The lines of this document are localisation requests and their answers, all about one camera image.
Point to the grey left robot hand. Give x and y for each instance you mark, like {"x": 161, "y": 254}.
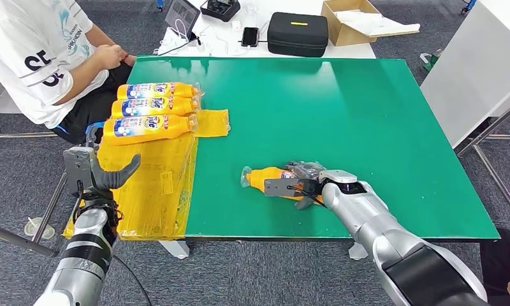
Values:
{"x": 115, "y": 177}

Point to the orange detergent bottle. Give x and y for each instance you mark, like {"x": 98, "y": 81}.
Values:
{"x": 174, "y": 107}
{"x": 177, "y": 90}
{"x": 261, "y": 177}
{"x": 153, "y": 133}

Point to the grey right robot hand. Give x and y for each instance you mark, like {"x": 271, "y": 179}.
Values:
{"x": 307, "y": 171}

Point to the white power strip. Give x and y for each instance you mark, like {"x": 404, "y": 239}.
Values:
{"x": 170, "y": 42}

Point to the person's left hand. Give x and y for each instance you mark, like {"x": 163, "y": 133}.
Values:
{"x": 130, "y": 61}

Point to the person's left forearm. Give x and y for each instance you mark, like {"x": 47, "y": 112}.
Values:
{"x": 101, "y": 38}

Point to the black zipper case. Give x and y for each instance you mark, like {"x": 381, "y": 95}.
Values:
{"x": 298, "y": 38}

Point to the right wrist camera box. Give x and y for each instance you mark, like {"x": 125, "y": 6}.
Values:
{"x": 280, "y": 187}

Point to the black charger tray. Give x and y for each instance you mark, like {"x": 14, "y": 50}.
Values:
{"x": 220, "y": 9}

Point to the white table foot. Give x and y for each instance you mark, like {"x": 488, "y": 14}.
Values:
{"x": 177, "y": 250}
{"x": 358, "y": 252}

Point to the black tablet on stand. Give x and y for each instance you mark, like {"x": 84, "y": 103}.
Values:
{"x": 181, "y": 14}

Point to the brown cardboard box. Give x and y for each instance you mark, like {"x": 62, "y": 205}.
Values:
{"x": 343, "y": 34}

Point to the clear plastic cup lid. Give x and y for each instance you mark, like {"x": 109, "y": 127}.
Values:
{"x": 38, "y": 229}

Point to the small white charger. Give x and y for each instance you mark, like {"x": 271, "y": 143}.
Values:
{"x": 237, "y": 25}

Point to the white foam sheet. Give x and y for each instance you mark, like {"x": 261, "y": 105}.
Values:
{"x": 373, "y": 23}

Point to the horizontal metal rail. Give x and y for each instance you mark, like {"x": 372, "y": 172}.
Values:
{"x": 18, "y": 135}

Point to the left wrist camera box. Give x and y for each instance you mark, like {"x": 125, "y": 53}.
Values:
{"x": 78, "y": 169}

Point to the white side table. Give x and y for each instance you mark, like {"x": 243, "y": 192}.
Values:
{"x": 470, "y": 63}

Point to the metal side table frame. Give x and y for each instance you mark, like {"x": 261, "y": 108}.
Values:
{"x": 489, "y": 131}

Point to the person's right hand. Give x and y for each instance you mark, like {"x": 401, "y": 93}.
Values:
{"x": 109, "y": 57}

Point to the green and white item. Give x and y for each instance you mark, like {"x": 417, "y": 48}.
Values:
{"x": 429, "y": 61}

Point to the yellow taped cardboard sheet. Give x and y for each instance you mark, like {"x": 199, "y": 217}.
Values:
{"x": 153, "y": 190}

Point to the dark floor bar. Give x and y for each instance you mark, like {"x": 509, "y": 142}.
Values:
{"x": 18, "y": 240}

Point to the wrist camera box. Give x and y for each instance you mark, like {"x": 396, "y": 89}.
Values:
{"x": 78, "y": 169}
{"x": 280, "y": 187}

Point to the person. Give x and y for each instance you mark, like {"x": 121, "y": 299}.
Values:
{"x": 498, "y": 257}
{"x": 27, "y": 55}

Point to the person's right forearm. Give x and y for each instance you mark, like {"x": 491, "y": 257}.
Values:
{"x": 75, "y": 84}

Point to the slanted metal table leg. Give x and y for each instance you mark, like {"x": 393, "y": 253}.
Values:
{"x": 48, "y": 211}

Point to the black smartphone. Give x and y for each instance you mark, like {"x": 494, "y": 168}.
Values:
{"x": 250, "y": 37}

